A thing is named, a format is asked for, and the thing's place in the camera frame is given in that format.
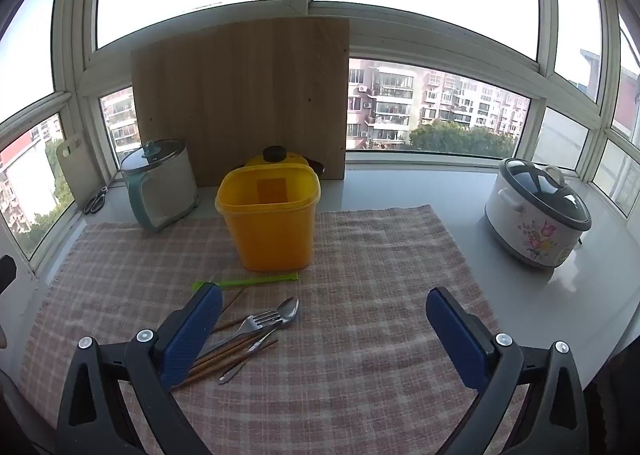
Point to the white floral rice cooker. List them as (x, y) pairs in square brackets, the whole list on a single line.
[(520, 220)]

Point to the green plastic spoon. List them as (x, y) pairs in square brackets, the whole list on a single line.
[(250, 281)]

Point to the black clay pot yellow lid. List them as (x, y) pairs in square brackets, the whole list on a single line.
[(295, 160)]

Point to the small grey cutting board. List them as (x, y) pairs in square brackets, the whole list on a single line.
[(80, 170)]

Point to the pink checked cloth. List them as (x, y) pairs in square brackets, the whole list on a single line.
[(360, 285)]

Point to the metal spoon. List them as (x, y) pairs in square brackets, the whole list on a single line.
[(287, 310)]

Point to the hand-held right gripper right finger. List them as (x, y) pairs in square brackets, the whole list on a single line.
[(457, 340)]

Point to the metal fork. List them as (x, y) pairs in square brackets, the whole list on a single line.
[(255, 322)]

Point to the brown wooden chopstick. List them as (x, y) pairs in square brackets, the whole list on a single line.
[(225, 351), (234, 301), (227, 324), (240, 359)]

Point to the light wooden board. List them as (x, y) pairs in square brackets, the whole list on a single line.
[(240, 100)]

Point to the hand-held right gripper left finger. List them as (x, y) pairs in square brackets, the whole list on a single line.
[(192, 335)]

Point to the white teal glass-lidded kettle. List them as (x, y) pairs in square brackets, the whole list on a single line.
[(165, 195)]

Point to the yellow plastic container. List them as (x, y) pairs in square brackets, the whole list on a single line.
[(270, 235)]

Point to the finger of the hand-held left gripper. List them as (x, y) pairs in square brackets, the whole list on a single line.
[(6, 275)]

